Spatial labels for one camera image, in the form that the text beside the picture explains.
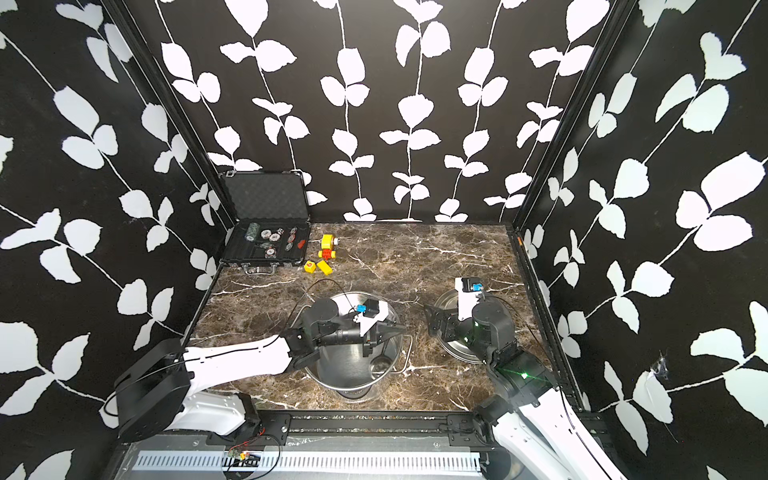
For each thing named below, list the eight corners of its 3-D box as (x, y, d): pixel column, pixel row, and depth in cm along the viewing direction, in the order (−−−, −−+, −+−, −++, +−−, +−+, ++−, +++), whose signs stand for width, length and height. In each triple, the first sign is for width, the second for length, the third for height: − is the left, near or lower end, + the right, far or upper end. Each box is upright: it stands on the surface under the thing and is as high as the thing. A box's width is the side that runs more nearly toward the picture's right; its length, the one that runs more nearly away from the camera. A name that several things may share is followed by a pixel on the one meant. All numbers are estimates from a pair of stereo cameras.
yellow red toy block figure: (320, 260, 111) (317, 252, 107) (323, 242, 116) (321, 234, 113) (335, 260, 111) (333, 252, 107) (338, 242, 116) (336, 234, 113)
